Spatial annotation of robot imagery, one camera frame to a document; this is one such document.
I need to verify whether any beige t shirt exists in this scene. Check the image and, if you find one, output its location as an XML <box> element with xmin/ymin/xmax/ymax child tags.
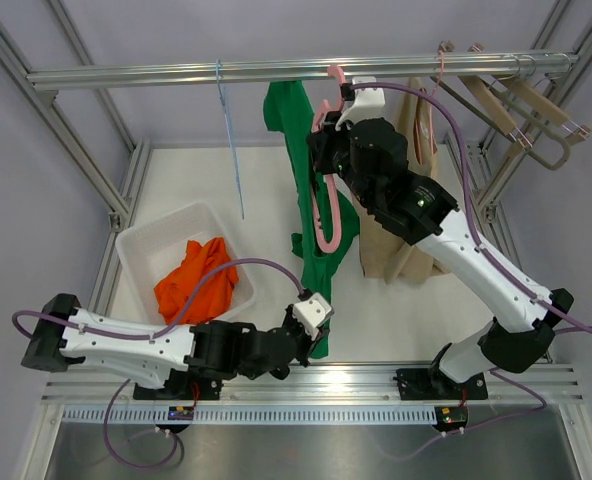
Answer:
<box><xmin>352</xmin><ymin>93</ymin><xmax>450</xmax><ymax>284</ymax></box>

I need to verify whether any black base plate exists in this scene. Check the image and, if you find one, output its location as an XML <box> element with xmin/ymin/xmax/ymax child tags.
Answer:
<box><xmin>393</xmin><ymin>367</ymin><xmax>489</xmax><ymax>401</ymax></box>
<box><xmin>132</xmin><ymin>371</ymin><xmax>222</xmax><ymax>401</ymax></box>

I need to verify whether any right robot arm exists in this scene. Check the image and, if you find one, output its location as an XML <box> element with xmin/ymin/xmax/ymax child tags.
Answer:
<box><xmin>306</xmin><ymin>118</ymin><xmax>573</xmax><ymax>398</ymax></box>

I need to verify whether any front aluminium rail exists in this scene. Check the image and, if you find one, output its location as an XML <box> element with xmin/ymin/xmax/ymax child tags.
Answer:
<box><xmin>41</xmin><ymin>363</ymin><xmax>584</xmax><ymax>405</ymax></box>

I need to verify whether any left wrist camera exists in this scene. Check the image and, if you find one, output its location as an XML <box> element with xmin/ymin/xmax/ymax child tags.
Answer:
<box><xmin>292</xmin><ymin>293</ymin><xmax>334</xmax><ymax>339</ymax></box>

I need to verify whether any grey plastic hanger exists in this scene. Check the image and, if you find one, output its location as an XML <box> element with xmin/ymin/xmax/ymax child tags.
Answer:
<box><xmin>489</xmin><ymin>76</ymin><xmax>571</xmax><ymax>171</ymax></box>

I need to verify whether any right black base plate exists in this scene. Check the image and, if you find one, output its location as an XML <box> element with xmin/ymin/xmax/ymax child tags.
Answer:
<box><xmin>393</xmin><ymin>367</ymin><xmax>489</xmax><ymax>401</ymax></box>

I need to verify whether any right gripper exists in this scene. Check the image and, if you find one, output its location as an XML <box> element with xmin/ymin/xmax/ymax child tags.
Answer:
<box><xmin>309</xmin><ymin>110</ymin><xmax>377</xmax><ymax>210</ymax></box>

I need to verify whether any pink hanger with green shirt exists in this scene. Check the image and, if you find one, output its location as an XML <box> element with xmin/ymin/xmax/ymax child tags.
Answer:
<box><xmin>308</xmin><ymin>64</ymin><xmax>350</xmax><ymax>255</ymax></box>

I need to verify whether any wooden hanger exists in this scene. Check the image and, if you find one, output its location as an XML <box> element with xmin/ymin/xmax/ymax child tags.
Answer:
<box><xmin>435</xmin><ymin>40</ymin><xmax>535</xmax><ymax>159</ymax></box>
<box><xmin>468</xmin><ymin>42</ymin><xmax>592</xmax><ymax>141</ymax></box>

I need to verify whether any white plastic basket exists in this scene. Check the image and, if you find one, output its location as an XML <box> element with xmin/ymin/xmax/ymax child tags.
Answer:
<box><xmin>116</xmin><ymin>201</ymin><xmax>241</xmax><ymax>327</ymax></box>

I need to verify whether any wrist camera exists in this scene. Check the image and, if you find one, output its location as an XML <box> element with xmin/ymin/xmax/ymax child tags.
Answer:
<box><xmin>292</xmin><ymin>293</ymin><xmax>334</xmax><ymax>339</ymax></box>
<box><xmin>335</xmin><ymin>76</ymin><xmax>385</xmax><ymax>131</ymax></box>

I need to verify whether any light blue wire hanger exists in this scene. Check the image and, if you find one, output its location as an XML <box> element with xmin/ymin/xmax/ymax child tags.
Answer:
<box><xmin>215</xmin><ymin>59</ymin><xmax>245</xmax><ymax>220</ymax></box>

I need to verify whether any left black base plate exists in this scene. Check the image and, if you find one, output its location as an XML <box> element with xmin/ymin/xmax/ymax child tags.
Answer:
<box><xmin>132</xmin><ymin>371</ymin><xmax>222</xmax><ymax>401</ymax></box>

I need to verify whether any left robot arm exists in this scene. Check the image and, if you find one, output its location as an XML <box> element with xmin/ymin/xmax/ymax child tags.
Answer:
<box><xmin>21</xmin><ymin>291</ymin><xmax>333</xmax><ymax>400</ymax></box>

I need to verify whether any wooden hanger right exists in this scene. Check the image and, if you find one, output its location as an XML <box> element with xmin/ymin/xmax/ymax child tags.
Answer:
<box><xmin>468</xmin><ymin>42</ymin><xmax>592</xmax><ymax>141</ymax></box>

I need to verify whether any orange t shirt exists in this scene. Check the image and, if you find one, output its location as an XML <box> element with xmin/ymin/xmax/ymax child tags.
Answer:
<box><xmin>154</xmin><ymin>237</ymin><xmax>240</xmax><ymax>326</ymax></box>

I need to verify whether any wooden hanger left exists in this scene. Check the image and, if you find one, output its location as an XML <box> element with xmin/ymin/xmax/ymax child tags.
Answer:
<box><xmin>435</xmin><ymin>40</ymin><xmax>535</xmax><ymax>159</ymax></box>

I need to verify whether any white slotted cable duct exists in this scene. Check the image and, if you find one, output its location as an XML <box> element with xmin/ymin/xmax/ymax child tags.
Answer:
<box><xmin>62</xmin><ymin>405</ymin><xmax>438</xmax><ymax>426</ymax></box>

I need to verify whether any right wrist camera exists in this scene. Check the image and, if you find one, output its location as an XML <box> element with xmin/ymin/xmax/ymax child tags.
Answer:
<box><xmin>335</xmin><ymin>76</ymin><xmax>385</xmax><ymax>131</ymax></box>

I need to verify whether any green t shirt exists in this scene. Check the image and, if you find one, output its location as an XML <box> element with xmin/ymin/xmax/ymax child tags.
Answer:
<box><xmin>262</xmin><ymin>79</ymin><xmax>362</xmax><ymax>360</ymax></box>

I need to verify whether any aluminium hanging rail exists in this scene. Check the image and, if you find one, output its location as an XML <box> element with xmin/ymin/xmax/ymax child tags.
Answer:
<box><xmin>26</xmin><ymin>50</ymin><xmax>579</xmax><ymax>91</ymax></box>

